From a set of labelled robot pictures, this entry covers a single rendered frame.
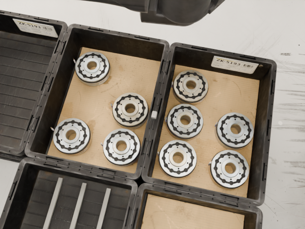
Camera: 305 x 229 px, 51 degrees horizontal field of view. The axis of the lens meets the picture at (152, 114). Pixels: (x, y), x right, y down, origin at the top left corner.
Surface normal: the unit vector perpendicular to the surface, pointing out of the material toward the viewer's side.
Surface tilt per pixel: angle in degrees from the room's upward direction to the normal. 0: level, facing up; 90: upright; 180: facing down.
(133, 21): 0
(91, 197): 0
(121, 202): 0
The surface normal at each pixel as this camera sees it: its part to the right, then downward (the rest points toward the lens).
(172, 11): -0.49, 0.82
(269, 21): 0.00, -0.33
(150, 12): -0.11, 0.94
